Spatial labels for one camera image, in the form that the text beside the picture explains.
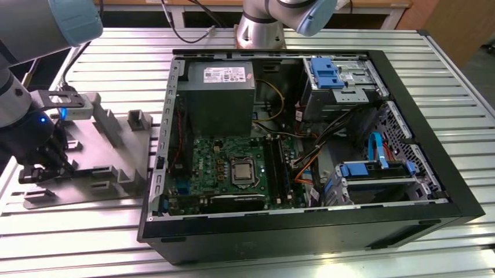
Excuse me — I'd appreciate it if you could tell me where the green motherboard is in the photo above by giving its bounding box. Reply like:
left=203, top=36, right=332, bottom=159
left=166, top=136, right=310, bottom=217

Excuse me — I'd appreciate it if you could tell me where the blue drive bay latch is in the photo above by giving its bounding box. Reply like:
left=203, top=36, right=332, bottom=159
left=308, top=57, right=347, bottom=90

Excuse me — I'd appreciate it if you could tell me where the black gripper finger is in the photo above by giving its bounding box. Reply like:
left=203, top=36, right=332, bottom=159
left=36, top=163, right=72, bottom=178
left=50, top=127, right=79, bottom=174

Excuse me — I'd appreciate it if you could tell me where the grey parts rack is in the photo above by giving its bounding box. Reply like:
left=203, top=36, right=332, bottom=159
left=23, top=92, right=162, bottom=209

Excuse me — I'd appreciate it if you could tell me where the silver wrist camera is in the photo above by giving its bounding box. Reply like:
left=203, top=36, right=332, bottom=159
left=60, top=100, right=95, bottom=121

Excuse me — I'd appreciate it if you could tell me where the silver CPU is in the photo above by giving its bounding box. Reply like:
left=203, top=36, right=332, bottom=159
left=232, top=163, right=255, bottom=179

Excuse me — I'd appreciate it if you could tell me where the metal disk bay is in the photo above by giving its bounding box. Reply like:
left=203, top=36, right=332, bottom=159
left=323, top=160, right=442, bottom=207

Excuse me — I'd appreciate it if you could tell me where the yellow wire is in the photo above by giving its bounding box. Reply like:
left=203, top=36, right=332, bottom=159
left=255, top=79, right=286, bottom=122

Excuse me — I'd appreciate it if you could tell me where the black cable grey plug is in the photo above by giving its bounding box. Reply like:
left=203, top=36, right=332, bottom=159
left=160, top=0, right=218, bottom=44

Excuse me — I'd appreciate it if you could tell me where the metal drive cage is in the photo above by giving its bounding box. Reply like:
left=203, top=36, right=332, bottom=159
left=300, top=56, right=390, bottom=122

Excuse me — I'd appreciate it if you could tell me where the black CPU socket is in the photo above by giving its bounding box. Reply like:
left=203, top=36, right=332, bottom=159
left=230, top=156, right=259, bottom=191

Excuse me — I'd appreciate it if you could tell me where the brown wooden cabinet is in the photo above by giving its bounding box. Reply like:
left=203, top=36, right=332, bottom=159
left=398, top=0, right=495, bottom=67

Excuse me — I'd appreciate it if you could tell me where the white framed wooden desk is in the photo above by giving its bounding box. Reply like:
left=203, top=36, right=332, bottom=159
left=92, top=0, right=411, bottom=30

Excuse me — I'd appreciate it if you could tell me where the black camera cable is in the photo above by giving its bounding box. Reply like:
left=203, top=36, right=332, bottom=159
left=191, top=0, right=232, bottom=28
left=60, top=42, right=92, bottom=91

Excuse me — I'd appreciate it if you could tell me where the grey power supply unit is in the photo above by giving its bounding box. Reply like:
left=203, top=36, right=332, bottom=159
left=178, top=59, right=259, bottom=138

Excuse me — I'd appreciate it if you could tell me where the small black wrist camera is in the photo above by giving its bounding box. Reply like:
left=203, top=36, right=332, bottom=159
left=17, top=163, right=44, bottom=185

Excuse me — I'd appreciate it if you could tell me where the black open PC case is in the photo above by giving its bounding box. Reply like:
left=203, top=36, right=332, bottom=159
left=138, top=48, right=487, bottom=266

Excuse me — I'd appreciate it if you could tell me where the black wire bundle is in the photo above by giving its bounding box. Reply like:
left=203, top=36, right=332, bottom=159
left=294, top=104, right=372, bottom=169

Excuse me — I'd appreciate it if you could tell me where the blue flat wire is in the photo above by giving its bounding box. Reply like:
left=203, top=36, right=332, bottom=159
left=367, top=131, right=391, bottom=170

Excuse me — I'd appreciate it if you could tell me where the hard disk in blue carrier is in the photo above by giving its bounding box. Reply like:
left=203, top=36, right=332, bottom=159
left=336, top=160, right=418, bottom=178

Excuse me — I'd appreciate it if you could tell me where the orange wire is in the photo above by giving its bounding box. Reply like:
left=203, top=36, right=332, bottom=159
left=294, top=162, right=324, bottom=186

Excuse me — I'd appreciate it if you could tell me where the black graphics card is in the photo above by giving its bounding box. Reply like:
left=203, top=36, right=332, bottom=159
left=170, top=193, right=268, bottom=215

